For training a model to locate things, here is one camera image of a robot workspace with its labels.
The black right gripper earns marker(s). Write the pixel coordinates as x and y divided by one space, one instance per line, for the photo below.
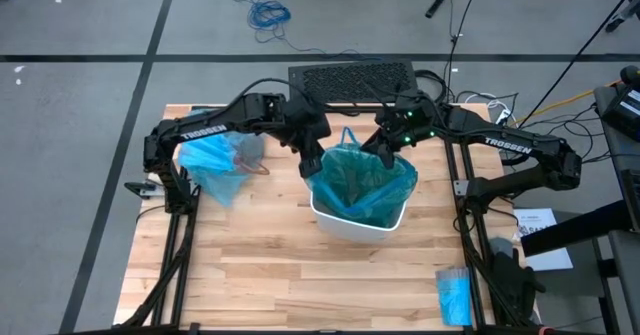
407 120

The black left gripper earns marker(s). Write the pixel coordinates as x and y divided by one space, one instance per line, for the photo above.
307 125

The large teal bag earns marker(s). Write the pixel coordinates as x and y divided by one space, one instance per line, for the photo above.
360 185

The white plastic trash bin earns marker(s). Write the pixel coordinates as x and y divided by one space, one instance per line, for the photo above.
350 230

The light blue trash bag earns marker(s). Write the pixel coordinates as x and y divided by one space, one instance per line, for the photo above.
210 165

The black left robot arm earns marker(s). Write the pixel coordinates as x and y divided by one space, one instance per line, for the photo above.
200 132

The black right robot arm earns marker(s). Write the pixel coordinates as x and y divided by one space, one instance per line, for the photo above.
510 147

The folded light blue bag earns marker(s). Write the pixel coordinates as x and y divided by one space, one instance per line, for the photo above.
454 297

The white power strip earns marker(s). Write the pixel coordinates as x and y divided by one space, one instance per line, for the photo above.
501 120

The white printed paper sheet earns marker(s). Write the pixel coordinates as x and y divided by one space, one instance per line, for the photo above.
532 221

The black cloth bundle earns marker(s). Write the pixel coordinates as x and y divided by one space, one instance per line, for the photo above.
510 285

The black side desk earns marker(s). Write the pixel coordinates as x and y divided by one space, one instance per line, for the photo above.
575 230

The thin black pole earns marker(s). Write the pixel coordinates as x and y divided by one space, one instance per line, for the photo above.
575 57

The black equipment case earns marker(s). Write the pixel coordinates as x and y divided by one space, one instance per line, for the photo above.
620 110

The red tape wrap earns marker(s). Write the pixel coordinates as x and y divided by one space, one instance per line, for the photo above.
545 331

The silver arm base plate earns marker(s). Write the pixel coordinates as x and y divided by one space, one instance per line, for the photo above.
462 187
142 190

